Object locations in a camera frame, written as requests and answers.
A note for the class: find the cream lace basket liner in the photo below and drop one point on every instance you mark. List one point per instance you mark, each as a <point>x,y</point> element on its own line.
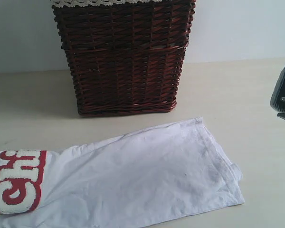
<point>85,3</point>

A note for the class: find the white t-shirt with red print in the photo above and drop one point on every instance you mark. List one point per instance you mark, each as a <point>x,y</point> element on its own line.
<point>135,180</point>

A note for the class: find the dark brown wicker basket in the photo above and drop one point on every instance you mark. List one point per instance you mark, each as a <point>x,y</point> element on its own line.
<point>125,59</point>

